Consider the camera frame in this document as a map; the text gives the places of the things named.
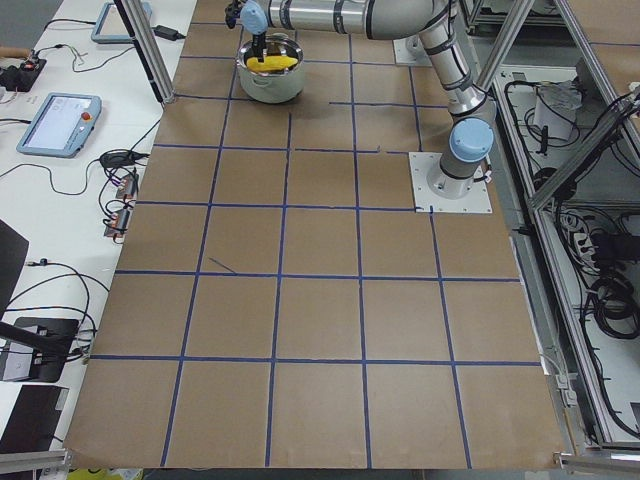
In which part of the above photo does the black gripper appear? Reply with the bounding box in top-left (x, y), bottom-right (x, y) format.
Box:
top-left (224, 0), bottom-right (265, 63)

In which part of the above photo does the yellow corn cob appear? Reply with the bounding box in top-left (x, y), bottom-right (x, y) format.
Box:
top-left (245, 55), bottom-right (299, 74)

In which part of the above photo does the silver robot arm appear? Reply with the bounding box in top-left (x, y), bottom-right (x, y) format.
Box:
top-left (225, 0), bottom-right (495, 200)

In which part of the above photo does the pale green cooking pot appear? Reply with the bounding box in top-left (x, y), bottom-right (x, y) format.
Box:
top-left (236, 33), bottom-right (305, 104)

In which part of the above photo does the black power brick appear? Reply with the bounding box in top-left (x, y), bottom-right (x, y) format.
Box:
top-left (153, 25), bottom-right (185, 41)

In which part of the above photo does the far teach pendant tablet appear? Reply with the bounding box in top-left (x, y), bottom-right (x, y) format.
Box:
top-left (91, 2), bottom-right (132, 44)

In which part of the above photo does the teach pendant tablet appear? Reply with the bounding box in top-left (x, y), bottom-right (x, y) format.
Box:
top-left (16, 92), bottom-right (102, 158)
top-left (91, 2), bottom-right (132, 44)

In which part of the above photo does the usb hub adapter upper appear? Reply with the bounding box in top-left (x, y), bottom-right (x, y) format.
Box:
top-left (116, 173), bottom-right (138, 200)

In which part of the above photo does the usb hub adapter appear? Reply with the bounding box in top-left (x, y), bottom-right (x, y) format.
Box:
top-left (103, 208), bottom-right (131, 239)
top-left (116, 173), bottom-right (138, 200)

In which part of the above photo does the near teach pendant tablet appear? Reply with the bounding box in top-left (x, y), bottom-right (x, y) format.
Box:
top-left (16, 92), bottom-right (102, 158)

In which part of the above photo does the usb hub adapter lower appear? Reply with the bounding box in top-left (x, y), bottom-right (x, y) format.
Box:
top-left (103, 208), bottom-right (131, 239)

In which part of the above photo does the white bucket under table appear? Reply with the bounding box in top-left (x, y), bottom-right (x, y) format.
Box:
top-left (533, 81), bottom-right (582, 141)

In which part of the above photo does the black monitor stand base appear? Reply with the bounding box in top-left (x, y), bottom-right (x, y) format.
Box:
top-left (1, 317), bottom-right (79, 383)

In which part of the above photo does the aluminium frame post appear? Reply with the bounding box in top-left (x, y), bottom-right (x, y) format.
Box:
top-left (114, 0), bottom-right (175, 105)

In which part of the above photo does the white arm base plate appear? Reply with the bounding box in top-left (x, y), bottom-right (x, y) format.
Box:
top-left (393, 35), bottom-right (432, 68)
top-left (409, 152), bottom-right (493, 214)

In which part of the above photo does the black cable bundle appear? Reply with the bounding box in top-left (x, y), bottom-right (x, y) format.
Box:
top-left (582, 269), bottom-right (640, 341)

